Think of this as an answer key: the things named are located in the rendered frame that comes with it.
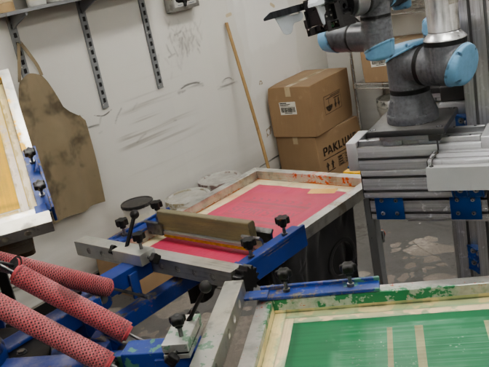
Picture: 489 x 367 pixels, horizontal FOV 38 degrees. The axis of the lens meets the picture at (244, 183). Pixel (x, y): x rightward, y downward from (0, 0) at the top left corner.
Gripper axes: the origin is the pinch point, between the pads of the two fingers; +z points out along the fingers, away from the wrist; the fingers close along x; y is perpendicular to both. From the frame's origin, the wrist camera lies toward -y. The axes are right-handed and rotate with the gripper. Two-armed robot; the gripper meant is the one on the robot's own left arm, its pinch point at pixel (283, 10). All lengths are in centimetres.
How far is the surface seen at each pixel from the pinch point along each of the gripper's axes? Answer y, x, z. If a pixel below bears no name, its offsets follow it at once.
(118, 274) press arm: 56, 60, 30
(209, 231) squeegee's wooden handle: 58, 65, -6
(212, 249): 64, 66, -5
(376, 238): 93, 73, -84
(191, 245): 63, 75, -4
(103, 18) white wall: -30, 280, -109
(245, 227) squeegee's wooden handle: 57, 49, -8
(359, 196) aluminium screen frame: 65, 49, -57
